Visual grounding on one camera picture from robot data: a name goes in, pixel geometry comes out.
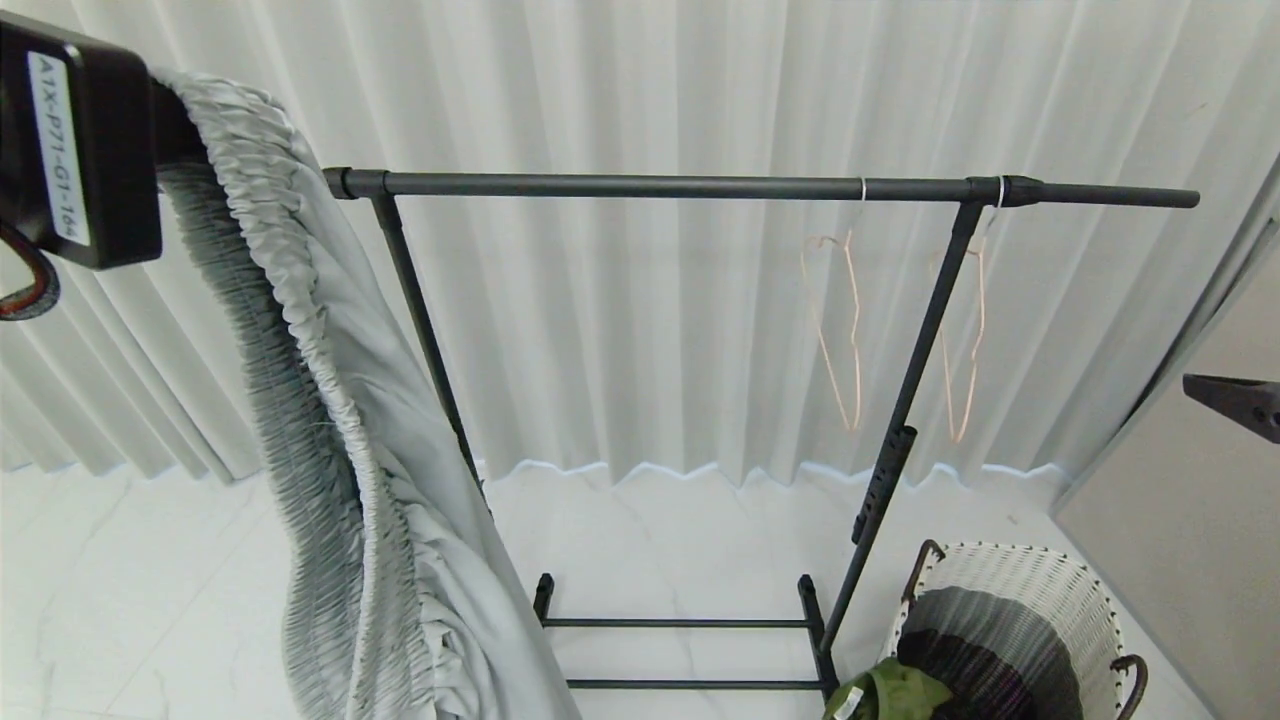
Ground pink clothes hanger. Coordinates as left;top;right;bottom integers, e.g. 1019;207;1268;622
928;205;1001;444
800;180;867;434

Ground green garment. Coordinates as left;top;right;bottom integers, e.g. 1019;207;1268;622
822;657;954;720

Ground white laundry basket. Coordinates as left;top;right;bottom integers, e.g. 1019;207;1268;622
880;540;1149;720

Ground pale grey shorts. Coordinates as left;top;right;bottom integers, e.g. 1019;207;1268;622
150;68;583;720

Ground white curtain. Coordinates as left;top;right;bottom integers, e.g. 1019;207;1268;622
0;0;1280;491

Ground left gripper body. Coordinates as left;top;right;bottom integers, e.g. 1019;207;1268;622
0;10;164;270

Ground black clothes rack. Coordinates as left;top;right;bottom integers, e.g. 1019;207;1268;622
322;167;1201;701

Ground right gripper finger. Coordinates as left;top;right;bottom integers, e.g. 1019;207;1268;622
1183;374;1280;447

